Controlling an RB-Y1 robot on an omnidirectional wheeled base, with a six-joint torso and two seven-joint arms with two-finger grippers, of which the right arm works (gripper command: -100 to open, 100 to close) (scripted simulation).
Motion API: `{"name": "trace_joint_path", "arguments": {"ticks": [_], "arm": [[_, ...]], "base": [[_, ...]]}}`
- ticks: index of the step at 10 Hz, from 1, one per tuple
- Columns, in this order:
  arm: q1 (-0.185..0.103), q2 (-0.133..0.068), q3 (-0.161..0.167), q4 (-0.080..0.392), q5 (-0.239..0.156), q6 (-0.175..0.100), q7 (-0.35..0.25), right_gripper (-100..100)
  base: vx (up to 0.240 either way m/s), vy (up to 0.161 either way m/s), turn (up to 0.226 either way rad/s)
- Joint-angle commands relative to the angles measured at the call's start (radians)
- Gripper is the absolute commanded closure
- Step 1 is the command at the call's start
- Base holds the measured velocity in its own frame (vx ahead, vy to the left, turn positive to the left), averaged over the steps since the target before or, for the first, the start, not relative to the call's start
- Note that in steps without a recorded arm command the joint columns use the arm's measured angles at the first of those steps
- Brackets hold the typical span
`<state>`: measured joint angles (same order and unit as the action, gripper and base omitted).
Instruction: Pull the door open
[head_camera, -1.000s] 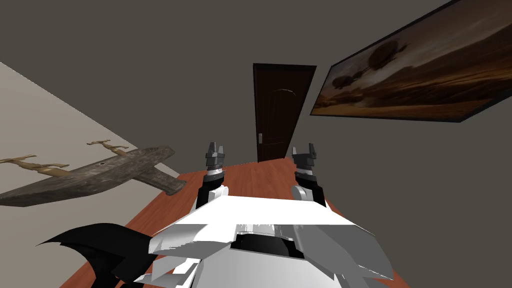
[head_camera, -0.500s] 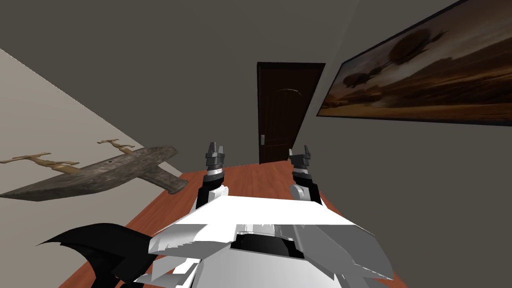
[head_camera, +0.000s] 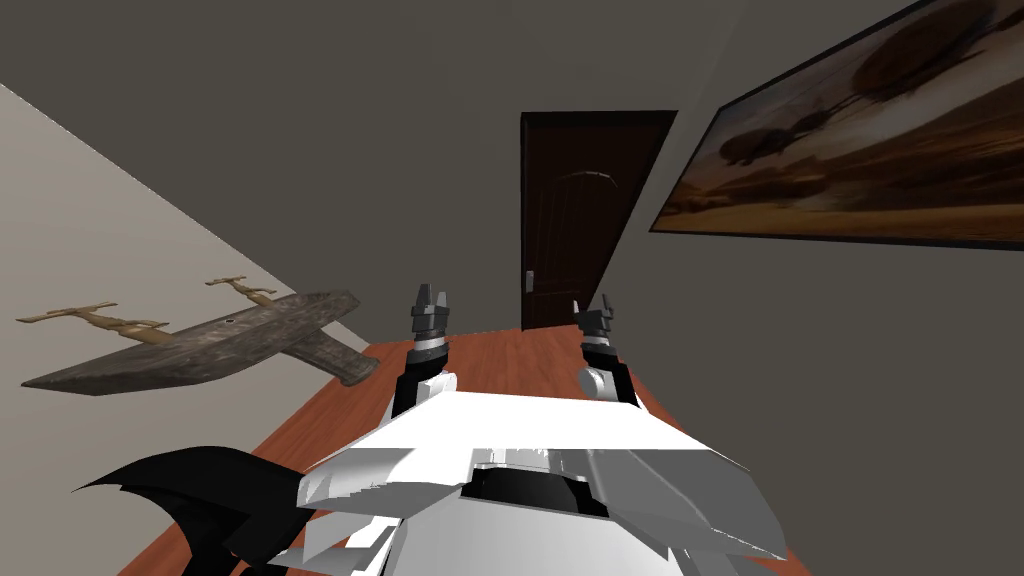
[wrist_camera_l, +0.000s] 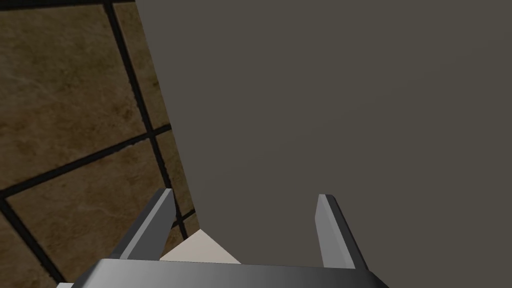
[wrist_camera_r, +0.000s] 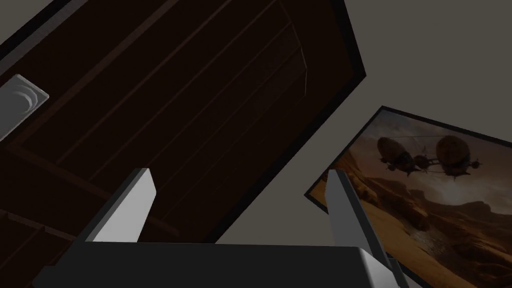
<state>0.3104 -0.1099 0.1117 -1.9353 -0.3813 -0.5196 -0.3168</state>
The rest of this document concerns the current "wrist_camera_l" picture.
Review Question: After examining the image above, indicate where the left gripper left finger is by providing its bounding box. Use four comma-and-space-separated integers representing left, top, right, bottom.
109, 187, 177, 261

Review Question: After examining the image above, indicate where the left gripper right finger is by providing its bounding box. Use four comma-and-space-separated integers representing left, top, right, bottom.
314, 193, 369, 271

